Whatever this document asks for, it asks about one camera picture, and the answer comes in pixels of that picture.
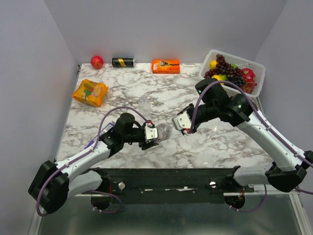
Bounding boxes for clear bottle with blue label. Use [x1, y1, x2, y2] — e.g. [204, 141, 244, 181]
[156, 123, 173, 142]

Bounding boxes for clear unlabelled plastic bottle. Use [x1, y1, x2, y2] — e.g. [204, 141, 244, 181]
[138, 95, 151, 119]

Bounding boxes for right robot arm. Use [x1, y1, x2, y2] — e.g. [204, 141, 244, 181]
[172, 78, 313, 192]

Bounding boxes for purple toothpaste box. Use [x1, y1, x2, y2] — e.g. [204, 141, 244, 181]
[84, 121, 115, 149]

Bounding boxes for yellow lemon upper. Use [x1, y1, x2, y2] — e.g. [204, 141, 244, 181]
[209, 60, 218, 70]

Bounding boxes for orange razor box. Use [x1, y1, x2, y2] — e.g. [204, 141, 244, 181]
[152, 60, 180, 74]

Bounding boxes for red lychee cluster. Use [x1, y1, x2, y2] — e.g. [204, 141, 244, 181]
[240, 82, 257, 94]

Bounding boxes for pink dragon fruit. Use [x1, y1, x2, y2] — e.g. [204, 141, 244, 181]
[241, 68, 256, 83]

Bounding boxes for orange snack bag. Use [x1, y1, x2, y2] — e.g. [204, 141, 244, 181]
[72, 79, 108, 107]

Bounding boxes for white plastic basket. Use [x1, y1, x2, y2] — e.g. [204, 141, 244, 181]
[199, 49, 266, 99]

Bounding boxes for black drink can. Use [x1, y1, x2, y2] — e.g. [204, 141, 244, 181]
[112, 58, 135, 68]

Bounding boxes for red apple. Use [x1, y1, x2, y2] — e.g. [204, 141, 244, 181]
[90, 55, 104, 70]

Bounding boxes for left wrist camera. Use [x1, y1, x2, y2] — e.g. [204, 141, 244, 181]
[144, 126, 158, 142]

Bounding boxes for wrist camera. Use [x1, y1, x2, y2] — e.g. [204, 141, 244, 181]
[144, 126, 158, 142]
[172, 113, 191, 132]

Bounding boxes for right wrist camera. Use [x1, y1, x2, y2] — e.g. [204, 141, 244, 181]
[172, 113, 191, 132]

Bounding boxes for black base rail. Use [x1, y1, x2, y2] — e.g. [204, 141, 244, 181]
[50, 167, 245, 205]

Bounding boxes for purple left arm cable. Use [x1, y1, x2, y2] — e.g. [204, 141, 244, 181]
[35, 106, 152, 217]

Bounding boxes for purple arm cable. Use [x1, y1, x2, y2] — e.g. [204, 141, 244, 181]
[35, 106, 152, 217]
[189, 80, 313, 195]

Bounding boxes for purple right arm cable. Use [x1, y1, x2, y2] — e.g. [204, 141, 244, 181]
[189, 80, 313, 195]

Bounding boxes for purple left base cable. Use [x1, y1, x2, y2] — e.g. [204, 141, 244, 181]
[90, 189, 126, 214]

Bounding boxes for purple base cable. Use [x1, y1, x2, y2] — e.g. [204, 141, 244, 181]
[228, 184, 269, 212]
[90, 189, 126, 214]

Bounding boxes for aluminium frame rail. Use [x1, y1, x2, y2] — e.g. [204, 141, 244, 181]
[224, 185, 299, 196]

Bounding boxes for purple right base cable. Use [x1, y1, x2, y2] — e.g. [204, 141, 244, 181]
[228, 184, 269, 212]

